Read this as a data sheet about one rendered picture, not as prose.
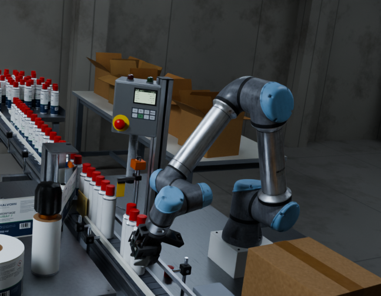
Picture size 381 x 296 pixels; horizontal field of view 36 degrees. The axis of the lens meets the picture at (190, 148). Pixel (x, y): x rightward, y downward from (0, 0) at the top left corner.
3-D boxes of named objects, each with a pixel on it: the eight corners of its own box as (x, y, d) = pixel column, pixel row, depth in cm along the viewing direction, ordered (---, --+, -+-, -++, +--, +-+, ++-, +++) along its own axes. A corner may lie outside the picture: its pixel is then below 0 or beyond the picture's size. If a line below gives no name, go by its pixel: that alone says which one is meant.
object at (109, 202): (97, 235, 219) (101, 183, 213) (110, 233, 221) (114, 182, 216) (102, 241, 214) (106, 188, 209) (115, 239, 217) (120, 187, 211)
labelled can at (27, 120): (22, 147, 315) (23, 111, 310) (26, 145, 320) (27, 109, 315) (30, 149, 314) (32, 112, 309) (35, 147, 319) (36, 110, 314)
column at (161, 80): (140, 251, 221) (156, 76, 203) (150, 249, 223) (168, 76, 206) (144, 256, 217) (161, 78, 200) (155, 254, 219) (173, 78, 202)
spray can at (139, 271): (126, 271, 194) (131, 213, 189) (140, 268, 197) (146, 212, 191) (133, 278, 190) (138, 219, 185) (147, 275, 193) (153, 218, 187)
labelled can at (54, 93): (59, 115, 397) (60, 86, 392) (51, 115, 394) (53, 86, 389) (56, 114, 401) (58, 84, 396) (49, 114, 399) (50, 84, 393)
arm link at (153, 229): (167, 207, 176) (177, 228, 172) (163, 216, 179) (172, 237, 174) (145, 208, 173) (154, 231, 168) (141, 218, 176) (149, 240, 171)
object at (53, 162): (37, 202, 242) (40, 143, 235) (68, 200, 248) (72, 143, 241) (47, 215, 230) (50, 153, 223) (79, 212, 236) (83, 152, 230)
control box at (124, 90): (117, 126, 216) (120, 76, 211) (161, 133, 215) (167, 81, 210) (110, 133, 207) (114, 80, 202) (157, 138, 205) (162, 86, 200)
